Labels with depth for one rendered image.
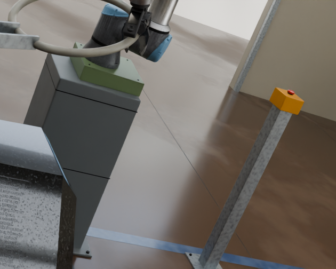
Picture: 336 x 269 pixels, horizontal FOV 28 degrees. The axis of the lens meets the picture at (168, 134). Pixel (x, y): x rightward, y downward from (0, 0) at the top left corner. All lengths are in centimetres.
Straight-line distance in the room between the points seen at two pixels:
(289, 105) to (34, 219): 172
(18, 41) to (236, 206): 173
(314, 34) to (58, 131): 540
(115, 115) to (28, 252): 122
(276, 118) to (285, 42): 458
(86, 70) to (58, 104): 20
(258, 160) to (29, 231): 172
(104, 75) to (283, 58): 512
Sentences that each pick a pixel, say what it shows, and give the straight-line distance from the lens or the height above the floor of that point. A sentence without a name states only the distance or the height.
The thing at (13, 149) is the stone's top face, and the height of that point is 84.
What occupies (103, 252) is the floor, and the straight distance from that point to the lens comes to 351.
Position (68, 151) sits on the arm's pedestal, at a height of 51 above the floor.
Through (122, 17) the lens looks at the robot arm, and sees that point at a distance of 307.
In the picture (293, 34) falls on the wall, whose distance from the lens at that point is 797.
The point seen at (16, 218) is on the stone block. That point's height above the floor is 73.
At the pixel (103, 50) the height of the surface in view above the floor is 118.
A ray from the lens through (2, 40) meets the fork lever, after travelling 226.
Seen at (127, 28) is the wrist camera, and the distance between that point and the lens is 236.
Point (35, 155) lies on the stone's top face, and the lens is 219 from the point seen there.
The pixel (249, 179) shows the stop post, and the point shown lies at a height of 59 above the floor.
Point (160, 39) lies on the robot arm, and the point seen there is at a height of 115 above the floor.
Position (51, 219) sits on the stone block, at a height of 74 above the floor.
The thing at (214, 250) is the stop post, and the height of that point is 13.
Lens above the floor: 174
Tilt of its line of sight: 19 degrees down
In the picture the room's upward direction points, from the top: 23 degrees clockwise
